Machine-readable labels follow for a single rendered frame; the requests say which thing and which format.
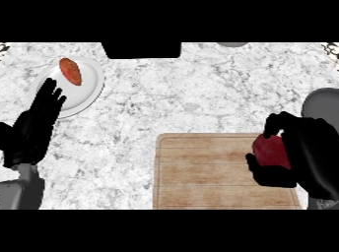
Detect black appliance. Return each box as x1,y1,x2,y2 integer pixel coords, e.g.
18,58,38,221
100,42,183,60

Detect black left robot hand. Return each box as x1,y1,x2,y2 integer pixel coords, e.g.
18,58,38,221
0,77,67,169

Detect white plate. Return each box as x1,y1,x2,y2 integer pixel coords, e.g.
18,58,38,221
27,55,106,119

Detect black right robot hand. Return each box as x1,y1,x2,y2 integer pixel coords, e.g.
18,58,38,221
244,110,339,202

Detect orange sweet potato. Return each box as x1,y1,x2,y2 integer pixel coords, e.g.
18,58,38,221
57,57,84,87

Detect wooden cutting board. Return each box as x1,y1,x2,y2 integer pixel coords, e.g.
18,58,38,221
150,132,303,211

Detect grey round object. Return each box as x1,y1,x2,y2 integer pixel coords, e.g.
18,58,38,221
215,42,249,48

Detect grey pan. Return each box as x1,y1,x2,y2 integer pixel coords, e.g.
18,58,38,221
300,87,339,158

